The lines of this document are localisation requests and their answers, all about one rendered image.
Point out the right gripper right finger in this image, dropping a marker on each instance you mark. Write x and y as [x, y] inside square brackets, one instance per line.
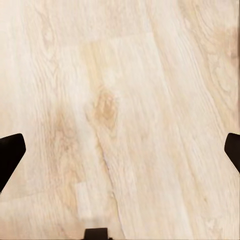
[232, 149]

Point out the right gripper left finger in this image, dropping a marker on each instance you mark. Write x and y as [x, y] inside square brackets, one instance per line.
[12, 149]

